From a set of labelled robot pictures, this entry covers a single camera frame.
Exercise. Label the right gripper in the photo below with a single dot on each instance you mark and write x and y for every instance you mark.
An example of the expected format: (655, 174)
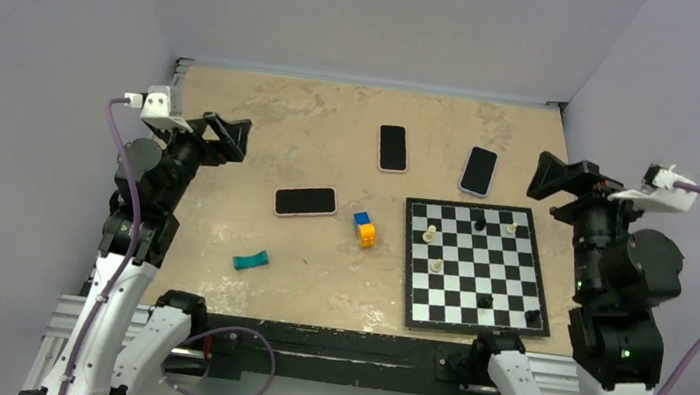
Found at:
(582, 176)

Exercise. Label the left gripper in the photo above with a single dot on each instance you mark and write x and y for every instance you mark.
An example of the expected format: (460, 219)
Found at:
(230, 144)

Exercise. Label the black phone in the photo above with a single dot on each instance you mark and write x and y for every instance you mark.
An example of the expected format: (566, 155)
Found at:
(479, 170)

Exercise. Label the lilac phone case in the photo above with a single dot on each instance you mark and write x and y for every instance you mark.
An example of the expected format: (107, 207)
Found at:
(460, 187)

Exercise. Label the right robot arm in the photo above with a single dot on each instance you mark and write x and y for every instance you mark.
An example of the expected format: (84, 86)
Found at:
(620, 276)

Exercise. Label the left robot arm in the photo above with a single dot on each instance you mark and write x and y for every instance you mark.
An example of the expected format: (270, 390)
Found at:
(152, 176)

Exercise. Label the black chess piece top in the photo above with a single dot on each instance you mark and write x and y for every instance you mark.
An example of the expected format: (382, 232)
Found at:
(480, 224)

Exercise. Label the black chess piece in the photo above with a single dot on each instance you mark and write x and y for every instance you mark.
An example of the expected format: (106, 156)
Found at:
(485, 301)
(480, 224)

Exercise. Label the chessboard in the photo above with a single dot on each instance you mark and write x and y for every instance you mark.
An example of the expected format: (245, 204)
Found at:
(491, 262)

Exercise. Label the teal curved piece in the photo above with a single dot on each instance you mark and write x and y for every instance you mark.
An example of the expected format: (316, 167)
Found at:
(247, 262)

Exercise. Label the white chess piece left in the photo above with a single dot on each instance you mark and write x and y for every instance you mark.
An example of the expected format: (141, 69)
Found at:
(429, 234)

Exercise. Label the black chess piece corner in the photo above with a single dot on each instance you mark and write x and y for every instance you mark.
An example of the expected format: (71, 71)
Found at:
(532, 316)

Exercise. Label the black chess piece lower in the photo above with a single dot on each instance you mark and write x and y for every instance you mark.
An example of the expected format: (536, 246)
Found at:
(485, 301)

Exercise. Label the white chess piece lower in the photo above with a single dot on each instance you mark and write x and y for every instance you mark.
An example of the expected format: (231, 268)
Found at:
(436, 266)

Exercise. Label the blue and orange block toy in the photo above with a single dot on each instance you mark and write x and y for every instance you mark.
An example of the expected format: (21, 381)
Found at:
(365, 229)

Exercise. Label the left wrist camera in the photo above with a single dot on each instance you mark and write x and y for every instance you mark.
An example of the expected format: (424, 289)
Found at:
(161, 108)

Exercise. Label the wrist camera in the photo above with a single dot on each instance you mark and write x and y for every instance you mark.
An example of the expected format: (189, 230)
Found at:
(658, 192)
(161, 108)

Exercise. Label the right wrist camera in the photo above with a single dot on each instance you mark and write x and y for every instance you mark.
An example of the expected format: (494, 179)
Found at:
(658, 192)

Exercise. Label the black base frame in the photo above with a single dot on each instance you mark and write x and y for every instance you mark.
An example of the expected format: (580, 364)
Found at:
(343, 357)

